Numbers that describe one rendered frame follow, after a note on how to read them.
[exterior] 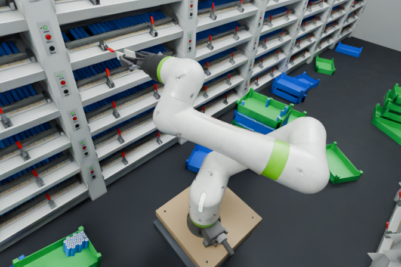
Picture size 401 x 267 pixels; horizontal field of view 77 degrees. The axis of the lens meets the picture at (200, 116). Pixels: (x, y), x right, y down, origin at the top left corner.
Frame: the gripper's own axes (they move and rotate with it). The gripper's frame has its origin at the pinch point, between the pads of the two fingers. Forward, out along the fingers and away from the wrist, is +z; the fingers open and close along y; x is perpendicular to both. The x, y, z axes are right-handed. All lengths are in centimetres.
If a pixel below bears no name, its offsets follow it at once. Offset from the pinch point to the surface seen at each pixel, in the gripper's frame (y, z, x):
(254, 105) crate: 78, -9, -54
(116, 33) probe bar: 9.2, 21.6, 3.7
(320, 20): 254, 26, -37
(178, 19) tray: 44.5, 19.9, 3.0
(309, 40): 238, 28, -55
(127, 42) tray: 11.7, 18.4, -0.7
